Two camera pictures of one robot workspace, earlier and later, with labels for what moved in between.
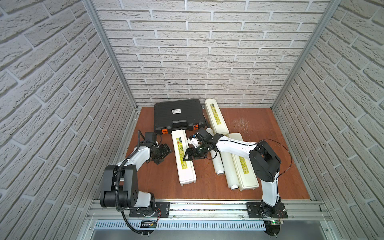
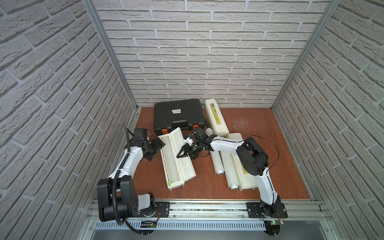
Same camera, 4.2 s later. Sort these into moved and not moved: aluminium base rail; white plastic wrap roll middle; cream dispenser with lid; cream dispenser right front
Moved: cream dispenser with lid
Not moved: white plastic wrap roll middle; aluminium base rail; cream dispenser right front
